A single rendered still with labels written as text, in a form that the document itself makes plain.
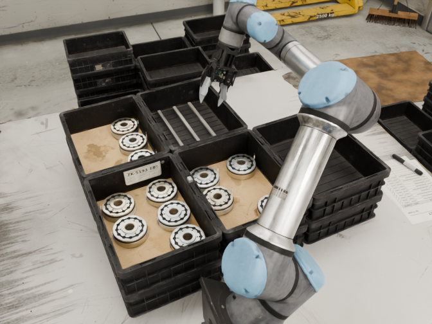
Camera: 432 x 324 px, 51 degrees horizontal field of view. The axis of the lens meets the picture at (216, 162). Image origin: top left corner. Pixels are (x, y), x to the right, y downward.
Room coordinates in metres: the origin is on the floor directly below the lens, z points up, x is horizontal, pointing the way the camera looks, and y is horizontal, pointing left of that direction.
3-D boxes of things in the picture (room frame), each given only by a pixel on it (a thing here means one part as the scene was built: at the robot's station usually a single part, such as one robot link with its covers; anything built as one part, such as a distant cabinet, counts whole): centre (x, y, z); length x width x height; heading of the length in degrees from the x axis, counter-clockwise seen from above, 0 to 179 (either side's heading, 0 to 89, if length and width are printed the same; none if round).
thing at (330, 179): (1.17, -0.34, 0.87); 0.40 x 0.30 x 0.11; 25
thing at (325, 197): (1.17, -0.34, 0.92); 0.40 x 0.30 x 0.02; 25
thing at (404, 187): (1.20, -0.74, 0.70); 0.33 x 0.23 x 0.01; 19
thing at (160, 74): (2.39, 0.23, 0.37); 0.40 x 0.30 x 0.45; 109
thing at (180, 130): (1.40, 0.10, 0.87); 0.40 x 0.30 x 0.11; 25
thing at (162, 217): (0.94, 0.13, 0.86); 0.10 x 0.10 x 0.01
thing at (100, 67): (2.63, 0.74, 0.37); 0.40 x 0.30 x 0.45; 109
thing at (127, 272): (0.91, 0.20, 0.92); 0.40 x 0.30 x 0.02; 25
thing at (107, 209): (0.98, 0.31, 0.86); 0.10 x 0.10 x 0.01
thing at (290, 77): (1.99, -0.45, 0.71); 0.22 x 0.19 x 0.01; 19
